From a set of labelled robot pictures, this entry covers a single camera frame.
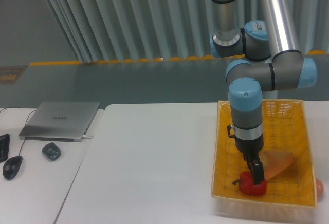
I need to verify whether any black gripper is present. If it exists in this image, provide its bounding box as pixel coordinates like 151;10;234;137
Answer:
227;125;265;185

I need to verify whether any red bell pepper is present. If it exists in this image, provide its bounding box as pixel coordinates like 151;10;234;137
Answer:
232;171;267;196

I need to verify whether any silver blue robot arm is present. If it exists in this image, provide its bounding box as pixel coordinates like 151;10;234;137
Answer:
210;0;317;184

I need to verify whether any triangular bread piece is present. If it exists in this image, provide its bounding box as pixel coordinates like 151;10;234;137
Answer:
259;151;295;181

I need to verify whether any yellow woven basket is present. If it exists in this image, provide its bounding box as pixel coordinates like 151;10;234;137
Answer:
211;99;317;208

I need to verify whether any orange-red round fruit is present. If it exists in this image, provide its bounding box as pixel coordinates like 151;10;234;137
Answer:
316;178;324;199

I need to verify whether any silver laptop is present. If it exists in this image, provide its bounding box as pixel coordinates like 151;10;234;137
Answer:
19;102;99;142

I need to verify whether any small black device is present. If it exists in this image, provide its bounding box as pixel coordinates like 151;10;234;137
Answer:
42;142;61;161

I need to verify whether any grey folding partition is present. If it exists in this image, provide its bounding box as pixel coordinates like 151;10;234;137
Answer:
46;0;328;63

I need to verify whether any black computer mouse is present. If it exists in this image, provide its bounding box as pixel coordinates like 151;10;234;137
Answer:
3;156;23;180

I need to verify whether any black mouse cable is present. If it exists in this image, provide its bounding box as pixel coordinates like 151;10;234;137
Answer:
0;106;38;158

